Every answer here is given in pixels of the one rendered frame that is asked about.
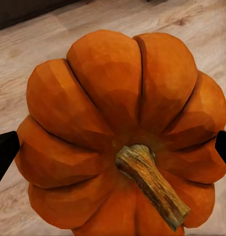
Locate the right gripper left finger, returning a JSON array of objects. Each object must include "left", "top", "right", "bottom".
[{"left": 0, "top": 131, "right": 20, "bottom": 181}]

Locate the pumpkin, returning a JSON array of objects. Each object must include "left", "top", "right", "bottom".
[{"left": 14, "top": 29, "right": 226, "bottom": 236}]

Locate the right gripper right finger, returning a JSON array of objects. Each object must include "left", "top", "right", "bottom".
[{"left": 215, "top": 131, "right": 226, "bottom": 163}]

